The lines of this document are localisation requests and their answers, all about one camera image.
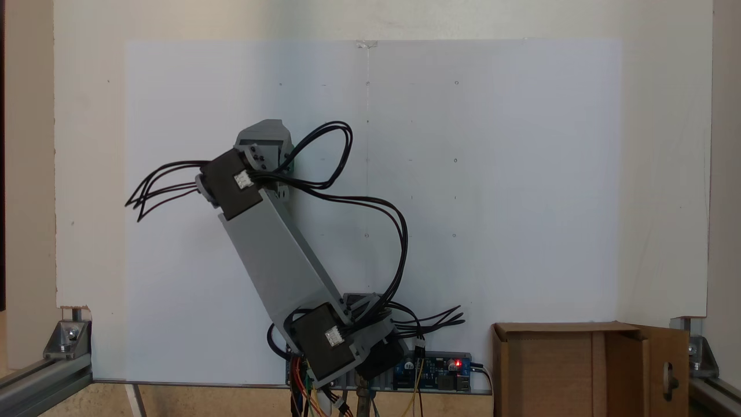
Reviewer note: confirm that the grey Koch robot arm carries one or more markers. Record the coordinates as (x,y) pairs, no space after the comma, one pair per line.
(278,255)

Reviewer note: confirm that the clear tape piece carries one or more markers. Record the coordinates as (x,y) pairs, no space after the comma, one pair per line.
(366,44)

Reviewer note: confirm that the aluminium frame post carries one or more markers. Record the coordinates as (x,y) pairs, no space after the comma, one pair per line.
(718,399)
(40,385)

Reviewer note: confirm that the open cardboard box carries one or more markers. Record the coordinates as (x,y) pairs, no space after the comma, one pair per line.
(544,376)

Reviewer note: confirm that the metal clamp rod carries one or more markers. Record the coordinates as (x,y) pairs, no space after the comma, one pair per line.
(363,404)

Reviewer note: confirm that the grey board mounting plate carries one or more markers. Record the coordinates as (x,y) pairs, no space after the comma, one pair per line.
(451,393)

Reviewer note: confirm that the metal corner bracket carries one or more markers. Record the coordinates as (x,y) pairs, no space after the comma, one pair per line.
(697,353)
(69,339)

